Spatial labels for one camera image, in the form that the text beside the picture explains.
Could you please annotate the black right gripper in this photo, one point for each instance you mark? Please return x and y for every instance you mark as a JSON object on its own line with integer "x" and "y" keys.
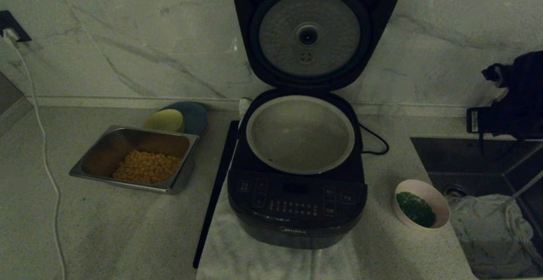
{"x": 517, "y": 121}

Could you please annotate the pink bowl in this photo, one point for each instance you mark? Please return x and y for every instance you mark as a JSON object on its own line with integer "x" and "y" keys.
{"x": 424, "y": 188}

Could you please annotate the chopped green vegetables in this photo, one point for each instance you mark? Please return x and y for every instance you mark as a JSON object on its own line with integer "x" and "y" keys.
{"x": 415, "y": 209}

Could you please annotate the black electric rice cooker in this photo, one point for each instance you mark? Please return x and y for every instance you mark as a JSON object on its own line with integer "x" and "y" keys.
{"x": 246, "y": 17}

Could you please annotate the grey inner pot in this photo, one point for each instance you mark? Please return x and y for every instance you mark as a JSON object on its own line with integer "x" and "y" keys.
{"x": 297, "y": 135}

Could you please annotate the small yellow-green bowl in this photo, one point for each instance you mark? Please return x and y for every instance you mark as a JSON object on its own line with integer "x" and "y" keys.
{"x": 165, "y": 121}

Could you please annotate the stainless steel sink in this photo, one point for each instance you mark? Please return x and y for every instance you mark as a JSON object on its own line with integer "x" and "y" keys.
{"x": 458, "y": 161}

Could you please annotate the metal sink drain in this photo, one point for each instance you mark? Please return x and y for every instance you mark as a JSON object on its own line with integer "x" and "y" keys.
{"x": 454, "y": 191}

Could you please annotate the white crumpled cloth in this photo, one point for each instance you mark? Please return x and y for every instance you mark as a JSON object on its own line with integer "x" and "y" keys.
{"x": 483, "y": 229}

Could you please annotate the long black strip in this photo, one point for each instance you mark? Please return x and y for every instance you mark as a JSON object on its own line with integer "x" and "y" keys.
{"x": 216, "y": 186}

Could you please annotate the white towel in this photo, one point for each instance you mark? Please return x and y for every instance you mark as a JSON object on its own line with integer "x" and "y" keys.
{"x": 237, "y": 254}

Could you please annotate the blue-grey plate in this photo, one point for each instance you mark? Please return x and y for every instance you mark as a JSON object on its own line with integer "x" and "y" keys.
{"x": 195, "y": 116}

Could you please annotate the yellow corn kernels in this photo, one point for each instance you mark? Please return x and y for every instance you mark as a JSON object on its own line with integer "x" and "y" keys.
{"x": 146, "y": 167}

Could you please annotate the stainless steel tray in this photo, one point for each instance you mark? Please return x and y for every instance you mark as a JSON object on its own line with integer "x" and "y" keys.
{"x": 106, "y": 148}

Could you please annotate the white plug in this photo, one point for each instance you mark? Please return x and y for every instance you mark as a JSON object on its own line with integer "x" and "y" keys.
{"x": 12, "y": 37}

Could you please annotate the black wall socket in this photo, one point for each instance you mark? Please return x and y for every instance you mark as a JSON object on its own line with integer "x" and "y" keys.
{"x": 8, "y": 19}

